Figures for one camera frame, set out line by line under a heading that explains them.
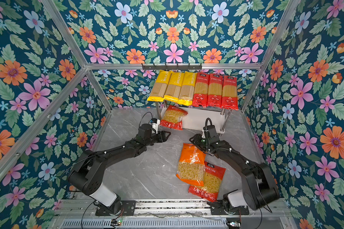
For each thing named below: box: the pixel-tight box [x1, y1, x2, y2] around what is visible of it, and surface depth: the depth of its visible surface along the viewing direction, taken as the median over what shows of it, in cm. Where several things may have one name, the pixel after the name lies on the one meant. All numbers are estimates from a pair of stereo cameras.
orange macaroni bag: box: [175, 143, 206, 187], surface depth 86 cm
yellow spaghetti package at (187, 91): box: [176, 71, 198, 106], surface depth 81 cm
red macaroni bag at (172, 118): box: [159, 104, 188, 131], surface depth 101 cm
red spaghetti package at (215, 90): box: [207, 72, 224, 108], surface depth 80 cm
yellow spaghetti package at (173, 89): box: [163, 71, 185, 103], surface depth 83 cm
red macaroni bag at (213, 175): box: [188, 161, 227, 203], surface depth 80 cm
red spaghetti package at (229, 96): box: [220, 75, 238, 111], surface depth 78 cm
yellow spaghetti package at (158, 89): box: [147, 69, 172, 103], surface depth 82 cm
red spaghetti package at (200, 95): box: [192, 72, 210, 108], surface depth 80 cm
